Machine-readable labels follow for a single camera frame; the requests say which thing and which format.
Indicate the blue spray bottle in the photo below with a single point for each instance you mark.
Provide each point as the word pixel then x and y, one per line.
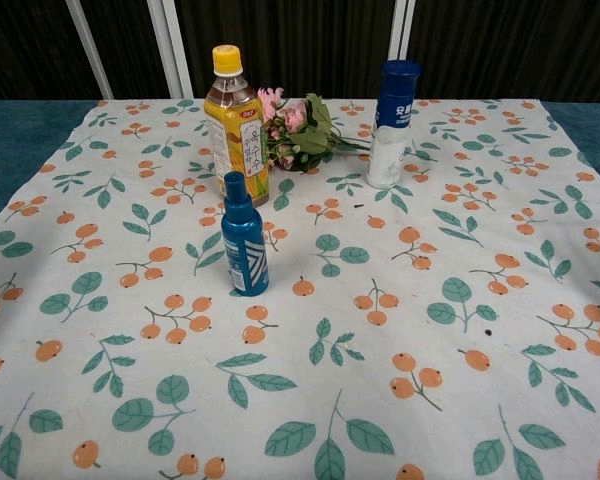
pixel 243 250

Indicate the yellow-capped tea bottle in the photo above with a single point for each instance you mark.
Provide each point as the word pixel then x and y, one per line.
pixel 235 135

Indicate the white bottle with blue cap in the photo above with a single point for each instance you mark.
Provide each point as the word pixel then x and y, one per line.
pixel 392 130

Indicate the fruit and leaf print tablecloth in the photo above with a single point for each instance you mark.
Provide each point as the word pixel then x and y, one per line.
pixel 330 325

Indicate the artificial pink flower bouquet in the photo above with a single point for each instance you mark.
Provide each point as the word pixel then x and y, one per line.
pixel 300 132

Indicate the white metal frame bar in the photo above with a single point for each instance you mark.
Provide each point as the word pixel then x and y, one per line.
pixel 88 47
pixel 401 30
pixel 170 47

